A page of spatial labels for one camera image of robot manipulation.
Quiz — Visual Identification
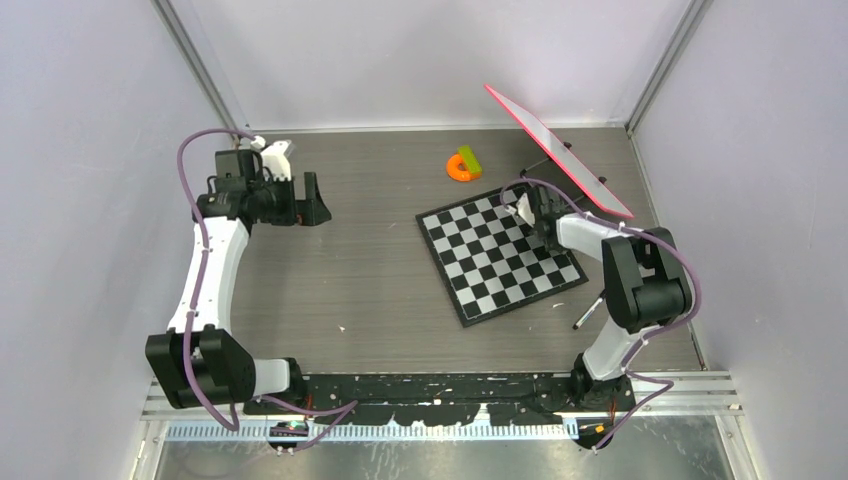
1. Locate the orange ring toy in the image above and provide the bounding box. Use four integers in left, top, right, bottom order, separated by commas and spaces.
445, 154, 473, 182

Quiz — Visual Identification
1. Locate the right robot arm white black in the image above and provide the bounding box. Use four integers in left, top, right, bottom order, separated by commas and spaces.
506, 185, 693, 411

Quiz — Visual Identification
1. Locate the black white marker pen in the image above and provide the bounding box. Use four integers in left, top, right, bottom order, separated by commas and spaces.
572, 292, 605, 330

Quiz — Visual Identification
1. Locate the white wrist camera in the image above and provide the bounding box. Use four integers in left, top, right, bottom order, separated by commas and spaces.
505, 193, 535, 227
249, 135, 293, 181

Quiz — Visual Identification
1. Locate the black wire whiteboard stand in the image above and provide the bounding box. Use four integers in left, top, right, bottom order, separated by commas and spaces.
519, 141, 608, 185

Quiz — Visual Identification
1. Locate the green block toy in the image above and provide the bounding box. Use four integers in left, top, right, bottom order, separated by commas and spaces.
458, 145, 483, 180

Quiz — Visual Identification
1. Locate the white slotted cable duct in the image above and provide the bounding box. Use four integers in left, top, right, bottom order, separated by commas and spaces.
165, 419, 579, 442

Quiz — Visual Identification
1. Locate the pink framed whiteboard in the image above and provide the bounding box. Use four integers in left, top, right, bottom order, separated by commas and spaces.
484, 84, 634, 219

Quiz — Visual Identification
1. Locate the black white chessboard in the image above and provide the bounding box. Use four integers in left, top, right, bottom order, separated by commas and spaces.
415, 185, 588, 328

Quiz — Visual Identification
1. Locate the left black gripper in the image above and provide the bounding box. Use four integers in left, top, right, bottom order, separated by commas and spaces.
250, 172, 331, 227

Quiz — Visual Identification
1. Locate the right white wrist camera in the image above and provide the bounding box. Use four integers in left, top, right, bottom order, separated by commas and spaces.
505, 193, 535, 227

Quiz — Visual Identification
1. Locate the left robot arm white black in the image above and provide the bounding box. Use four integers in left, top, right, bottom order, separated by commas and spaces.
145, 140, 332, 414

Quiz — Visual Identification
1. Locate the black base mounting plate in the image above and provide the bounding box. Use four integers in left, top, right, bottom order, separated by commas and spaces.
244, 373, 636, 427

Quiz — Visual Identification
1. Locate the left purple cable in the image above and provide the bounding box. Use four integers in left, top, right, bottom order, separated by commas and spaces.
176, 128, 359, 453

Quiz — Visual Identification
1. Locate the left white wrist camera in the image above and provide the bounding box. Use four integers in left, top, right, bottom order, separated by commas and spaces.
249, 135, 293, 181

